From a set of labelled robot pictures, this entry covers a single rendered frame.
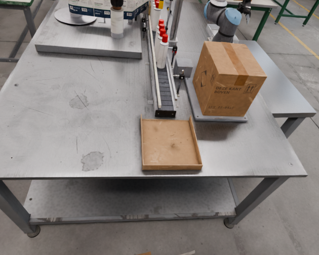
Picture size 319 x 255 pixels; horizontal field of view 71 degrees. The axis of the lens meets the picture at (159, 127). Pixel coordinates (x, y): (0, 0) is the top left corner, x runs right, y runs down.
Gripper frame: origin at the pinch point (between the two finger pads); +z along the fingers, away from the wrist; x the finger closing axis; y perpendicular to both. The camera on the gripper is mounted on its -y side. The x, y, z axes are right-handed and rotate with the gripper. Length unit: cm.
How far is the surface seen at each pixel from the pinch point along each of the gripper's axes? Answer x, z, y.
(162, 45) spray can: 65, -7, -66
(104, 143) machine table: 89, 14, -124
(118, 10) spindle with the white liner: 94, -10, -34
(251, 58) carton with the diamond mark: 21, -16, -85
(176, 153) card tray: 56, 13, -126
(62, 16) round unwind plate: 138, 8, -14
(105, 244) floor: 88, 97, -145
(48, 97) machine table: 122, 14, -97
